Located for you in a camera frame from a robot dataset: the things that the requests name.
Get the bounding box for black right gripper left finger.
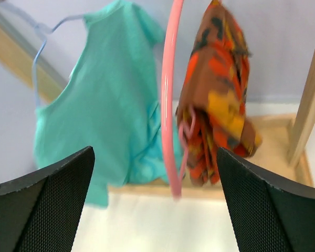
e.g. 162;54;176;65
0;146;95;252

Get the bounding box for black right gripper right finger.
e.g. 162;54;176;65
217;148;315;252

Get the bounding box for pink plastic hanger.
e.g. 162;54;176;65
161;0;196;200

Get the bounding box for orange camouflage trousers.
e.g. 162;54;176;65
176;1;262;186

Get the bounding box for wooden clothes rack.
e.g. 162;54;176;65
0;0;315;200

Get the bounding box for teal t-shirt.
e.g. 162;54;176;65
33;0;184;208

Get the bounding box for blue wire hanger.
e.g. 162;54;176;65
0;1;84;108

